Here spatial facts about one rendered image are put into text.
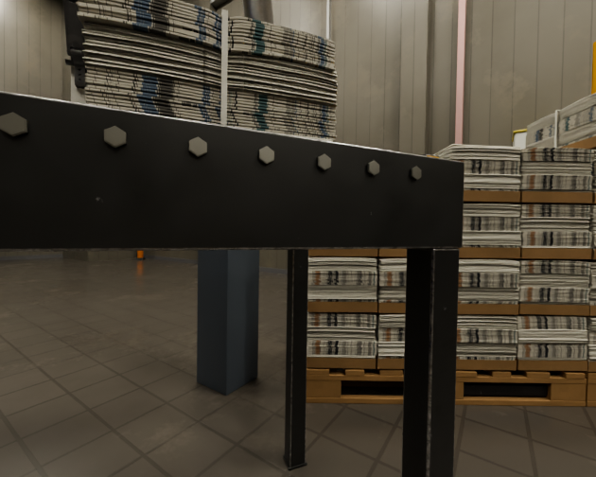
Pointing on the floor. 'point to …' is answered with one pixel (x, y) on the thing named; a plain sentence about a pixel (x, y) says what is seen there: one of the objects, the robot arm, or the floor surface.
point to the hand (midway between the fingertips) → (82, 91)
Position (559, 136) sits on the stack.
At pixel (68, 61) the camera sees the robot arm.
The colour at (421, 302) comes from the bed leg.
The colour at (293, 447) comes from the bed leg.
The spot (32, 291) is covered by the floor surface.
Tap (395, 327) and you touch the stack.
